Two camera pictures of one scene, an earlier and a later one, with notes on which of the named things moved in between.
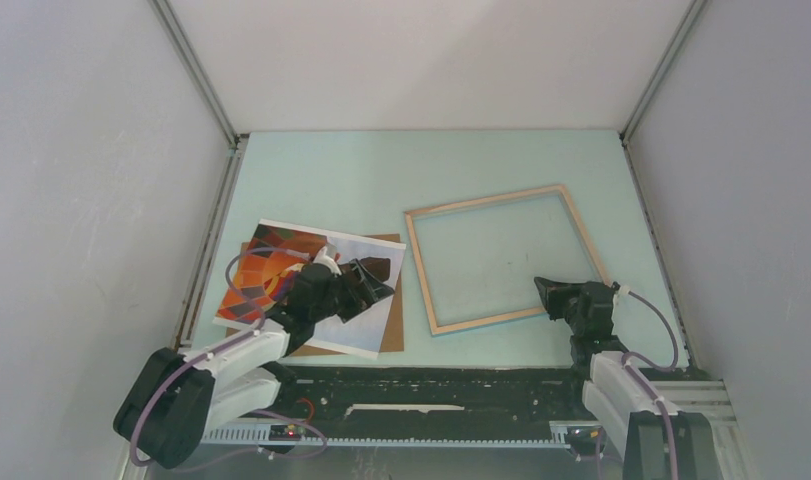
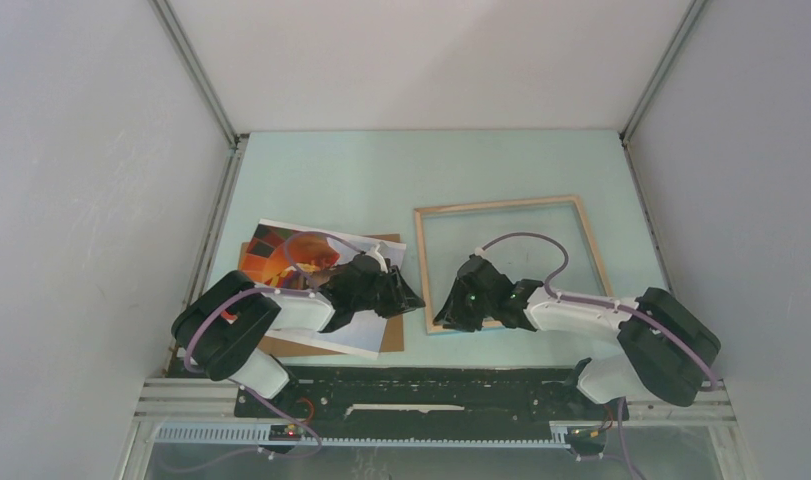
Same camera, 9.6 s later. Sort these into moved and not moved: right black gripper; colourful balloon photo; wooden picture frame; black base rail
Moved: wooden picture frame; right black gripper
Not moved: black base rail; colourful balloon photo
